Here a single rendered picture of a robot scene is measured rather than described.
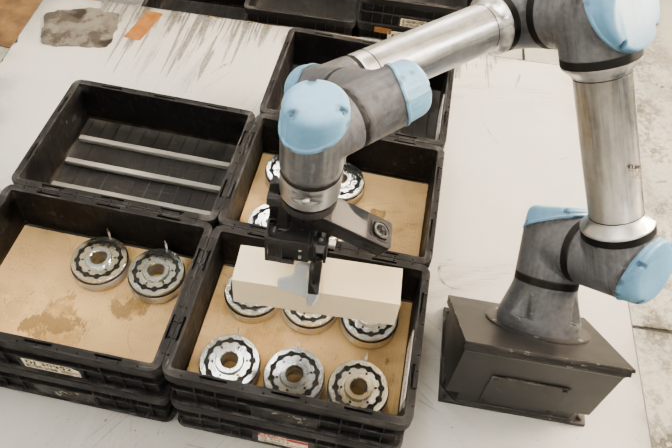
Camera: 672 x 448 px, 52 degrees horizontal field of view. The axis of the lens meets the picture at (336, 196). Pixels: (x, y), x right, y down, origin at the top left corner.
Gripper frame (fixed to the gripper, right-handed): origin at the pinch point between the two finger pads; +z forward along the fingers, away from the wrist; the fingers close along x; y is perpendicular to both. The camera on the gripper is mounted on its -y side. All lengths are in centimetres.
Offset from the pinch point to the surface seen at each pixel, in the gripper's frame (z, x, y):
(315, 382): 23.7, 5.2, -1.4
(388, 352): 26.6, -3.7, -13.4
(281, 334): 26.5, -4.1, 6.0
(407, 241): 26.6, -28.6, -15.3
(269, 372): 23.3, 4.8, 6.5
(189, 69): 39, -84, 45
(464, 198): 40, -53, -29
